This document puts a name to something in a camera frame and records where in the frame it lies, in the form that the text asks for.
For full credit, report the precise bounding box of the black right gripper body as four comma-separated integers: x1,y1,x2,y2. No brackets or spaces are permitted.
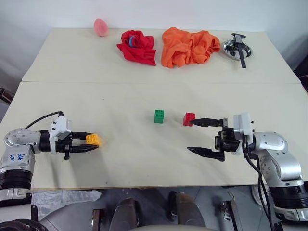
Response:
214,125,242,153

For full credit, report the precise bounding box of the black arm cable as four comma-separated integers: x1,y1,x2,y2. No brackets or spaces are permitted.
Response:
25,111,65,129
243,144,278,231

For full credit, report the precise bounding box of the dark brown metal bracket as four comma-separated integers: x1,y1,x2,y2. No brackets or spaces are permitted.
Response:
222,200,244,231
92,208,107,231

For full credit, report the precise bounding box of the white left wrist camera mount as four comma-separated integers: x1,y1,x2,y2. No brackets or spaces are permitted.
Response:
49,116,73,141

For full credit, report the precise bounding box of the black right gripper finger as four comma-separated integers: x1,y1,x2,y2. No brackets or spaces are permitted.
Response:
191,117,229,128
187,146,226,163

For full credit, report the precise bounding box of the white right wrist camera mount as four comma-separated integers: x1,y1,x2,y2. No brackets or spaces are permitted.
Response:
232,111,255,155

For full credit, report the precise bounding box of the green studded toy cube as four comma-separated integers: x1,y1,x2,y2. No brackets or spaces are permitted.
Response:
154,109,166,124

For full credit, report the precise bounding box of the red studded toy cube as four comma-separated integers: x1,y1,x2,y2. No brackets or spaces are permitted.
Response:
182,112,196,127

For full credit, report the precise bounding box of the yellow studded toy cube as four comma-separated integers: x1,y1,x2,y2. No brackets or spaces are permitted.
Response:
85,133,103,147

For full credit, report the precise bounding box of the shiny steel bowl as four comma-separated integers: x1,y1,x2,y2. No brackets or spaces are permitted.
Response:
222,39,254,61

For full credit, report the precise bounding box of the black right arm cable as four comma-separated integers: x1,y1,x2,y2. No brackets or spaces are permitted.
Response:
243,144,278,231

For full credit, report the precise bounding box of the black vernier caliper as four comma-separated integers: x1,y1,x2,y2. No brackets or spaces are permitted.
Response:
231,33,248,69

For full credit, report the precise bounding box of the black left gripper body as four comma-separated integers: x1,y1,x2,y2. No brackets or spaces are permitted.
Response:
55,134,74,161

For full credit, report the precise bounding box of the crumpled orange cloth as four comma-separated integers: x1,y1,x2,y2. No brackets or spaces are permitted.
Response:
160,26,222,69

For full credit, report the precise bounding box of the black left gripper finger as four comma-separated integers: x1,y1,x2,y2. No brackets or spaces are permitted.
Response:
71,131,91,141
70,144,101,154

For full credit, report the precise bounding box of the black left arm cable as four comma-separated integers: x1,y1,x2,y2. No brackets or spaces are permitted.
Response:
25,111,65,129

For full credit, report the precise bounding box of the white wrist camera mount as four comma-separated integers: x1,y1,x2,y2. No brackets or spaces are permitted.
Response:
232,111,255,155
49,116,73,141

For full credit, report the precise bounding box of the pink peach-shaped toy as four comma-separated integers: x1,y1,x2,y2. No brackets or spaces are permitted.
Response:
93,18,110,38

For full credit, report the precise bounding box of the crumpled red cloth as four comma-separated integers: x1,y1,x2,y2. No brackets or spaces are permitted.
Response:
116,29,158,67

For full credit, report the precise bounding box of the dark chair frame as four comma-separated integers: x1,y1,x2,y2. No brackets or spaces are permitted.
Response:
0,86,13,105

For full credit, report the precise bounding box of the crumpled clear plastic sheet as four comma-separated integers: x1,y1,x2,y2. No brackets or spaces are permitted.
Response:
31,189,102,218

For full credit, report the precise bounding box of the dark brown rounded shape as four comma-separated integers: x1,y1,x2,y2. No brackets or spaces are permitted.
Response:
167,191,207,228
112,198,143,228

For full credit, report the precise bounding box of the dark furniture piece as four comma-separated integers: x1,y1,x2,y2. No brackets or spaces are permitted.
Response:
293,69,308,95

